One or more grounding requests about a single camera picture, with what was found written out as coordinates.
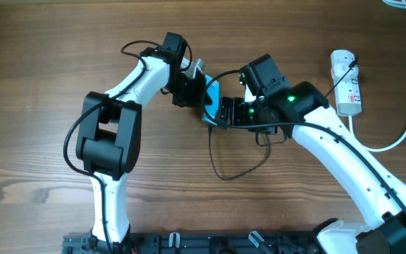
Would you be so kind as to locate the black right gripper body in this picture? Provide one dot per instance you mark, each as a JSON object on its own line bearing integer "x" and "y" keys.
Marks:
{"x": 251, "y": 113}

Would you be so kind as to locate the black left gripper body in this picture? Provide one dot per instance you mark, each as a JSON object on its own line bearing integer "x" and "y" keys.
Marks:
{"x": 185, "y": 90}

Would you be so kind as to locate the blue-screen Galaxy smartphone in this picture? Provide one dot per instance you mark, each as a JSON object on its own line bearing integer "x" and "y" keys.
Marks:
{"x": 213, "y": 93}

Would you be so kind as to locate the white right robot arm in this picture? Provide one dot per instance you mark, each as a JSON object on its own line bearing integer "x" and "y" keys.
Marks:
{"x": 305, "y": 115}

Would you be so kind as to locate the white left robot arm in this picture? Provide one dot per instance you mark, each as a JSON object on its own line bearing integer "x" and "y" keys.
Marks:
{"x": 104, "y": 142}

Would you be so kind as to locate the white USB charger adapter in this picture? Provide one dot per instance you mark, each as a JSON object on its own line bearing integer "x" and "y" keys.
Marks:
{"x": 344, "y": 69}

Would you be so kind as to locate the white power strip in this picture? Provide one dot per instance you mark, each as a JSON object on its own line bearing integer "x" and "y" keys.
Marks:
{"x": 347, "y": 92}

